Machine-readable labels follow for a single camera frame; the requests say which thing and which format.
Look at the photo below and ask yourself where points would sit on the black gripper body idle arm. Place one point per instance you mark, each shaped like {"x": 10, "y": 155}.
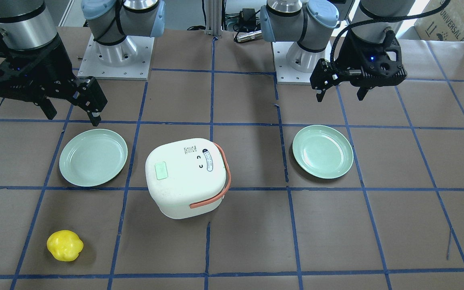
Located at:
{"x": 353, "y": 53}

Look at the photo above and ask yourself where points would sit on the idle gripper black finger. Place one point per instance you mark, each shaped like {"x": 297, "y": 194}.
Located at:
{"x": 362, "y": 92}
{"x": 320, "y": 94}

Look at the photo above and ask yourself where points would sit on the black gripper body pressing arm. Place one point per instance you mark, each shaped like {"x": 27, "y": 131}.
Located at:
{"x": 51, "y": 60}

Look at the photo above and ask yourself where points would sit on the pressing gripper black finger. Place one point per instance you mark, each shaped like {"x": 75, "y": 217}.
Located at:
{"x": 48, "y": 108}
{"x": 95, "y": 119}

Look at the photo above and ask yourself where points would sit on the green plate near moving arm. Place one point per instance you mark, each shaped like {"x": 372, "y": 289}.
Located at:
{"x": 93, "y": 157}

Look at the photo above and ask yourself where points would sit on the green plate near still arm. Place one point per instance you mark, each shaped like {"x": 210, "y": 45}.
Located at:
{"x": 322, "y": 151}

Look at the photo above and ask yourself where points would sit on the white rice cooker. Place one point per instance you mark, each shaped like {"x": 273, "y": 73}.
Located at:
{"x": 188, "y": 177}

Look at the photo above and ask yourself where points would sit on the silver metal connector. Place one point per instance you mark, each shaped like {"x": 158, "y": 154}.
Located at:
{"x": 248, "y": 37}

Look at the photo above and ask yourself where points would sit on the cardboard box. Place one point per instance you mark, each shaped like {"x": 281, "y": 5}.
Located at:
{"x": 446, "y": 25}

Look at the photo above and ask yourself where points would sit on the black power adapter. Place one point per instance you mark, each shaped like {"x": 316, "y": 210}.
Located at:
{"x": 247, "y": 16}

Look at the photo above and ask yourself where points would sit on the yellow toy pepper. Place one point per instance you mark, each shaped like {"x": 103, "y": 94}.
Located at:
{"x": 64, "y": 245}

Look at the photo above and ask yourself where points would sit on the white arm base plate second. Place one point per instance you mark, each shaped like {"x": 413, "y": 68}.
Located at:
{"x": 293, "y": 64}

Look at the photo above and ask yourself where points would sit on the white arm base plate first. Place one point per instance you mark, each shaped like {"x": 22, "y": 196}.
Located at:
{"x": 129, "y": 60}

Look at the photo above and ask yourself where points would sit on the aluminium frame post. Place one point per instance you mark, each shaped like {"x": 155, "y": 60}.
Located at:
{"x": 214, "y": 10}

